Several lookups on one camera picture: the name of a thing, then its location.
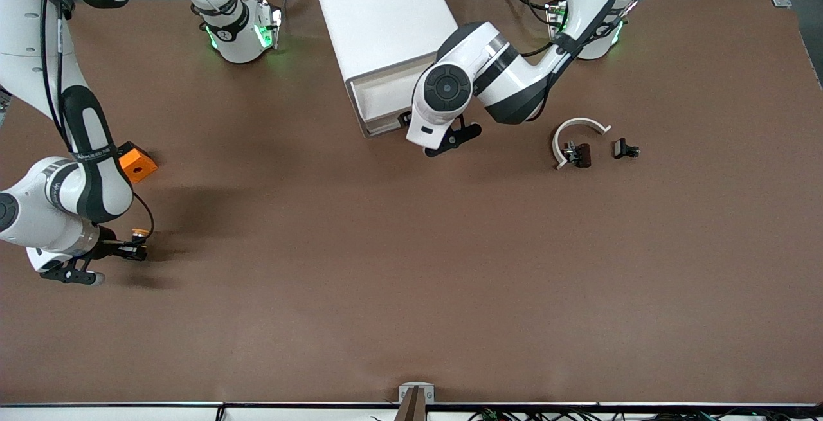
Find brown tapered post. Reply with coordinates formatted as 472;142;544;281
394;388;427;421

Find black camera cable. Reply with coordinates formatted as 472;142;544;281
39;0;155;242

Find white curved ring piece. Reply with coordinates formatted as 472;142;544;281
552;117;612;170

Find orange and black square block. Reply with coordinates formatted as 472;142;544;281
118;141;158;184

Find black base cables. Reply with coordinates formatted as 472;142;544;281
496;0;560;26

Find white table edge rail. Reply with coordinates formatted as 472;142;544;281
0;402;823;421

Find grey metal bracket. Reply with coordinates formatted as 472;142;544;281
399;382;435;404

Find dark brown small component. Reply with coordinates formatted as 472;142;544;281
563;141;592;169

